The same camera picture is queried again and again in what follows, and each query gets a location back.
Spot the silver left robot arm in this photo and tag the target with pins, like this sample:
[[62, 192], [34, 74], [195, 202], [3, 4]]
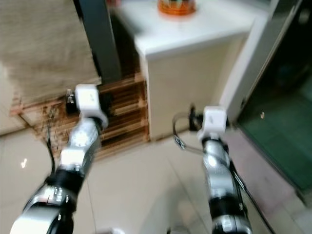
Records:
[[78, 151]]

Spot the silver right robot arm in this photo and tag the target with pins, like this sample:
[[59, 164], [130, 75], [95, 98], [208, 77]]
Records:
[[219, 170]]

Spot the grey mini fridge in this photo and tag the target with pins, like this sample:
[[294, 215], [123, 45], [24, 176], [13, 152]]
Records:
[[100, 39]]

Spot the white topped cream counter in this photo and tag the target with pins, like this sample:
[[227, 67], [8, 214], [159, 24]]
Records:
[[195, 83]]

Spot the wooden slatted rack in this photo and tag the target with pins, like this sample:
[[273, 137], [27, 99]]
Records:
[[126, 112]]

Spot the orange dish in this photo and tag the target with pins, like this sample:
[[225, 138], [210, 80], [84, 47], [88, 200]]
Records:
[[175, 7]]

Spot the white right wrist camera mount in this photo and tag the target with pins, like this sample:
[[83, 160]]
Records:
[[212, 122]]

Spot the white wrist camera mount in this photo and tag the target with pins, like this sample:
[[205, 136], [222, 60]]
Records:
[[90, 100], [212, 122]]

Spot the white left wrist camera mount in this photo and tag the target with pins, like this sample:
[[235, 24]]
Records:
[[90, 100]]

